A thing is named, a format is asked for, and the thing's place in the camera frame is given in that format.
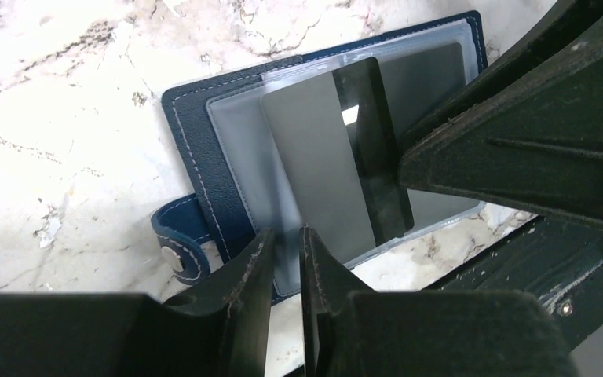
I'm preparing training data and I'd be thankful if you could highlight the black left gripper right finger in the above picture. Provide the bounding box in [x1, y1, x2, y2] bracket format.
[299, 226, 578, 376]

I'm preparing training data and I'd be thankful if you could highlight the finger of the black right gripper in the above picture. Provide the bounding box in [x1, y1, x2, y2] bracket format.
[399, 30, 603, 229]
[400, 1, 603, 152]

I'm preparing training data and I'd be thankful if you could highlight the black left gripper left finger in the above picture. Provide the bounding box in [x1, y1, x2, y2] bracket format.
[0, 230, 275, 376]

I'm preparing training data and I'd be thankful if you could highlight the navy blue card holder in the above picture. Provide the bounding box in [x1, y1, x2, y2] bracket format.
[152, 10, 488, 302]

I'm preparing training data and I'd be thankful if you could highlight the grey card from holder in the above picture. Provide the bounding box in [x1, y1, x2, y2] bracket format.
[261, 57, 415, 262]

